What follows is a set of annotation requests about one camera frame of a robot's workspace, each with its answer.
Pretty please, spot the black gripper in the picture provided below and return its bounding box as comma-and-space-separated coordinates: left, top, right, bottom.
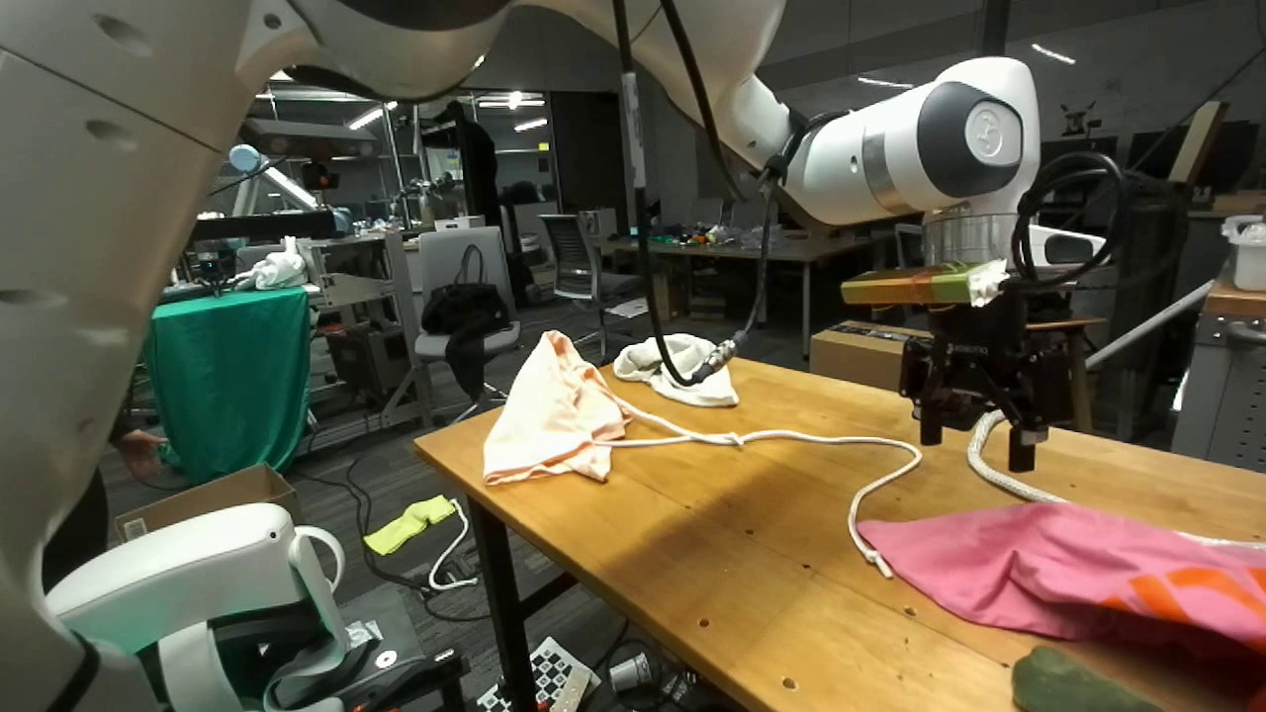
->
907, 303, 1060, 477

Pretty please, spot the thick white braided rope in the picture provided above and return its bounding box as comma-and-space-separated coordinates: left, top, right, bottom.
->
961, 406, 1266, 552

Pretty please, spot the pink cloth with orange print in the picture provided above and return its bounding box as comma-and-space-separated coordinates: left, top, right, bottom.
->
856, 498, 1266, 666

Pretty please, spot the white terry towel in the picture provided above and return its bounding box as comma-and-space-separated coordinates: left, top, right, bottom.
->
610, 329, 742, 412

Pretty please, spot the pale pink printed shirt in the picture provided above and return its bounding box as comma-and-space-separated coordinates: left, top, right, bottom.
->
480, 329, 638, 489

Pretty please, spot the wooden stool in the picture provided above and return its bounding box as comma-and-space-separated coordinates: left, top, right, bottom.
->
1040, 312, 1111, 420

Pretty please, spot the cardboard box with black tape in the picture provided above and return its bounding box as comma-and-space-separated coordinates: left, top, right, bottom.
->
807, 315, 928, 395

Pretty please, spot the silver metal pole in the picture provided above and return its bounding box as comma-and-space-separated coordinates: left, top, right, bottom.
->
1079, 271, 1220, 377

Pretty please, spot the wooden workbench with grey cabinets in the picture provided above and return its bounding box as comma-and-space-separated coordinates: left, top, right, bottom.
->
1168, 271, 1266, 473

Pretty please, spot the white plastic bin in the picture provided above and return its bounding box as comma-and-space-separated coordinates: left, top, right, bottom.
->
1220, 213, 1266, 298

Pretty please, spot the wooden plank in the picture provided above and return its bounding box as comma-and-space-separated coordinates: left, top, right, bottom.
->
1164, 95, 1230, 188

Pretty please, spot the fluorescent ceiling light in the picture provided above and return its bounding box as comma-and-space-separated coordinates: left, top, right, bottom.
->
343, 97, 402, 137
1024, 35, 1079, 71

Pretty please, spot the black metal pole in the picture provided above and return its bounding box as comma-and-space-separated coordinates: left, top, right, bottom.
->
978, 0, 1019, 64

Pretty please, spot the grey office chair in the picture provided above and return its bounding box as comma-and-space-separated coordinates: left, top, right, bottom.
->
537, 211, 612, 308

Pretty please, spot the black table leg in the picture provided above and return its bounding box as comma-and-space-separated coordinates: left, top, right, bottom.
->
460, 489, 584, 712

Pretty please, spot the black handbag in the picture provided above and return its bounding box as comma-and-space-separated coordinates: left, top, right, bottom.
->
419, 242, 515, 341

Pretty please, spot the white cabinet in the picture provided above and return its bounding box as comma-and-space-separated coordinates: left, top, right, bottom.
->
401, 222, 515, 315

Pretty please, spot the yellow green power strip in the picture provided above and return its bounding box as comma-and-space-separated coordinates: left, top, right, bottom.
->
358, 489, 461, 563

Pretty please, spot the white plastic bag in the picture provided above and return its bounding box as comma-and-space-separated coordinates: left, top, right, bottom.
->
228, 232, 319, 298

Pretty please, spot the black metal beam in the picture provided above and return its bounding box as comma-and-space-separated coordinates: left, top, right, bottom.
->
192, 205, 339, 249

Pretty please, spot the green draped cloth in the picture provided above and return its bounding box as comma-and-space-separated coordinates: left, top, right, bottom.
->
137, 286, 316, 482

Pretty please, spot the open cardboard box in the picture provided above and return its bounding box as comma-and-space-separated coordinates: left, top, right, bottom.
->
109, 464, 300, 547

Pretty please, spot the tan wrist camera box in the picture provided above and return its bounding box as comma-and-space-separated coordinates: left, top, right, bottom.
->
839, 257, 1018, 315

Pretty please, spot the short black wrist cable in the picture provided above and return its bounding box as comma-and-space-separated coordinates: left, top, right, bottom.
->
1007, 146, 1131, 292

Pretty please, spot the long black gripper cable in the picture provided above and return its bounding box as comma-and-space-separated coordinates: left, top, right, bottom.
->
610, 0, 784, 393

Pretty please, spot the white floor cable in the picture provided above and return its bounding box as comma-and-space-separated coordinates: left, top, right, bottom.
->
424, 507, 488, 597

